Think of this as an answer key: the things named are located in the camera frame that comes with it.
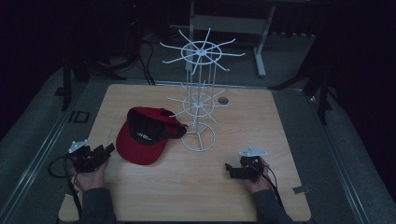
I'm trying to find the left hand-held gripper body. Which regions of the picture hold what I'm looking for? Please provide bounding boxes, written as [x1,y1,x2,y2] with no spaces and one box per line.
[67,139,110,174]

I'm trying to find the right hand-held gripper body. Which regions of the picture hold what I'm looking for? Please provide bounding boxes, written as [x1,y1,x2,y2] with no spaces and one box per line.
[232,146,269,183]

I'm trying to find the red baseball cap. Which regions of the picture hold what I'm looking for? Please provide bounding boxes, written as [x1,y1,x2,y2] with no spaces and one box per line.
[115,106,189,166]

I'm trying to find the white wire display rack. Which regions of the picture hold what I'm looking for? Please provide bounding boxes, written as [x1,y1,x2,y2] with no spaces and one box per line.
[159,27,247,153]

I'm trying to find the person's right hand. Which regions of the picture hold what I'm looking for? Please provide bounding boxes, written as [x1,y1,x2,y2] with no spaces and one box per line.
[242,157,275,194]

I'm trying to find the person's left hand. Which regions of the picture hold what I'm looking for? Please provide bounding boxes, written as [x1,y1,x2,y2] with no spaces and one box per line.
[73,159,109,192]

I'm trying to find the grey tape piece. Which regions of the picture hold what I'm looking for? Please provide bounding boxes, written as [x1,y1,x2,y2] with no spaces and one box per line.
[292,185,312,195]

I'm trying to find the black tripod stand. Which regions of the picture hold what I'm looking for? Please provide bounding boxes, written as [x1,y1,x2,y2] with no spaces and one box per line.
[61,52,128,112]
[269,52,337,126]

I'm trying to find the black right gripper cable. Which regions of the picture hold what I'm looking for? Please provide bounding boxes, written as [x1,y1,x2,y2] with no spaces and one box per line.
[248,162,286,210]

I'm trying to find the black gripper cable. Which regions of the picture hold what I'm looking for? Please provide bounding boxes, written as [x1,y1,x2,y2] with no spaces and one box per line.
[48,154,83,218]
[248,162,286,210]

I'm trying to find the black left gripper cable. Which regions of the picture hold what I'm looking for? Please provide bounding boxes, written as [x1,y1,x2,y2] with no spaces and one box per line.
[48,154,83,218]

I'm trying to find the black floor cables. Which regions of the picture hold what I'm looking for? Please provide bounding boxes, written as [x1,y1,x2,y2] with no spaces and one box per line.
[106,36,157,87]

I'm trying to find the grey metal table frame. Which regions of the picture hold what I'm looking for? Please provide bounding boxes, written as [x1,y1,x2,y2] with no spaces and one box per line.
[185,0,276,78]

